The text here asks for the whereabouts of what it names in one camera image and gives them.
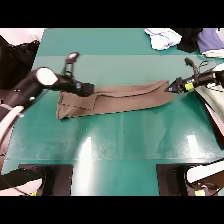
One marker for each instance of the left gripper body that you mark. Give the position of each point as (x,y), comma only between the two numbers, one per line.
(85,89)

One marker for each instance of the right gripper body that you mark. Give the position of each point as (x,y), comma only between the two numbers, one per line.
(185,85)

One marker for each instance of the brown garment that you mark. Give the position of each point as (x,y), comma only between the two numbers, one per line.
(133,98)

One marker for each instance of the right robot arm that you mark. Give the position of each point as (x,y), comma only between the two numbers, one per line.
(207,77)

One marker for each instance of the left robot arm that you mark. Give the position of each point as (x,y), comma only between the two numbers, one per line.
(31,86)

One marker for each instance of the white garment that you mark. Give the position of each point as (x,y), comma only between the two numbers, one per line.
(163,38)
(215,53)

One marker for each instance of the black garment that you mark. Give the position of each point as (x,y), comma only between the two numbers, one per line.
(190,39)

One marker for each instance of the purple garment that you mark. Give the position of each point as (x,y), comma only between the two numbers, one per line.
(211,39)

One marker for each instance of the silver frame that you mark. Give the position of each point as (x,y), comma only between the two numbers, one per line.
(212,99)

